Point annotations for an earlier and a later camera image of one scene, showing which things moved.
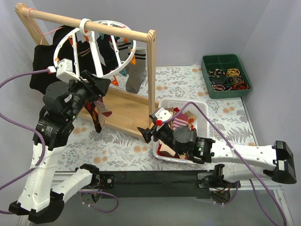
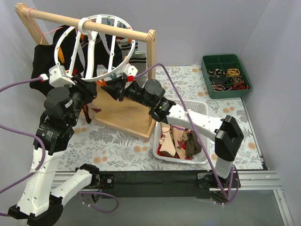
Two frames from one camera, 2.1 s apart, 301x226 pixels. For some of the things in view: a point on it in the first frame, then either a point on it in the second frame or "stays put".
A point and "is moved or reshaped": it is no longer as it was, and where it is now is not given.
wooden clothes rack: (126, 113) stays put
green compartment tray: (225, 76) stays put
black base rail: (154, 183) stays put
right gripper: (152, 131) -> (120, 88)
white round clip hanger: (84, 28) is moved or reshaped
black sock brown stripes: (86, 61) -> (98, 56)
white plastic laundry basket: (200, 122) stays put
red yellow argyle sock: (90, 107) -> (86, 111)
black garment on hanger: (43, 58) stays put
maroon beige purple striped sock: (103, 112) -> (92, 110)
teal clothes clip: (123, 72) -> (114, 76)
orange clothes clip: (115, 82) is moved or reshaped
